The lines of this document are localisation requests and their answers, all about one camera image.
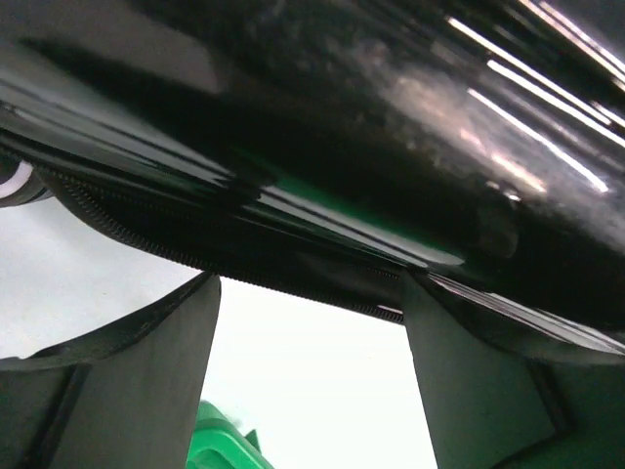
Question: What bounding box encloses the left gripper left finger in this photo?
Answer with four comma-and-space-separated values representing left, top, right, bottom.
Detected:
1, 273, 221, 468

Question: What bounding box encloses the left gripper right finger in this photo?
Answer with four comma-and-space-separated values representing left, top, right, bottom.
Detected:
401, 273, 624, 468

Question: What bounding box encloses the space astronaut hardshell suitcase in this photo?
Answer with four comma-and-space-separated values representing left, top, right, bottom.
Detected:
1, 1, 624, 362

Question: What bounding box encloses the green plastic tray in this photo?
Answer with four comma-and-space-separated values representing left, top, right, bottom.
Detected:
186, 401, 273, 469

